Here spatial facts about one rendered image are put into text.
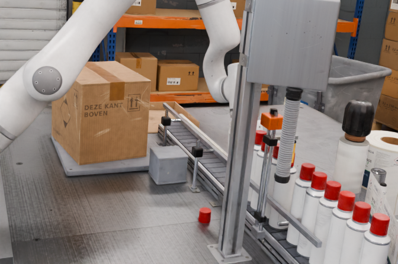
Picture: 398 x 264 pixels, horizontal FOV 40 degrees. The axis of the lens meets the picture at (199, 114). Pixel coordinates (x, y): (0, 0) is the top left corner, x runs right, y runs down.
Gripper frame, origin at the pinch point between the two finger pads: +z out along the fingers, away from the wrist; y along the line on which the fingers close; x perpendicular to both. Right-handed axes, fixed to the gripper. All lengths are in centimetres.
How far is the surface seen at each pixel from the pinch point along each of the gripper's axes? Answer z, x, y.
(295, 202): 5.2, -29.2, -2.5
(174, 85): -57, 361, 110
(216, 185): 4.0, 9.9, -5.6
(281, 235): 14.5, -21.2, -2.4
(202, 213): 10.0, -2.2, -15.5
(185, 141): -9.1, 43.6, -2.2
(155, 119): -18, 82, -1
